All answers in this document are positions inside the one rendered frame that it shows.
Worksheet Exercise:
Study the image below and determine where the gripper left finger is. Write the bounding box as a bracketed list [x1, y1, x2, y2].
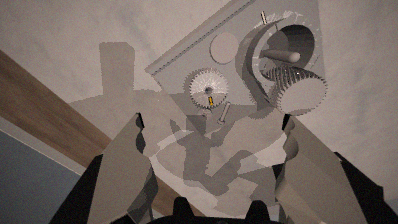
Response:
[49, 113, 158, 224]

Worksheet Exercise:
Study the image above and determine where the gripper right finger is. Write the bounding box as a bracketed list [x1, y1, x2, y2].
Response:
[275, 114, 398, 224]

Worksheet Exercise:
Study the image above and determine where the grey toothed gear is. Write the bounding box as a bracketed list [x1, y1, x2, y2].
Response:
[189, 67, 229, 108]

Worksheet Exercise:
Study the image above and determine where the grey metal bolt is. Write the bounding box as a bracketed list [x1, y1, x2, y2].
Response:
[217, 103, 230, 125]

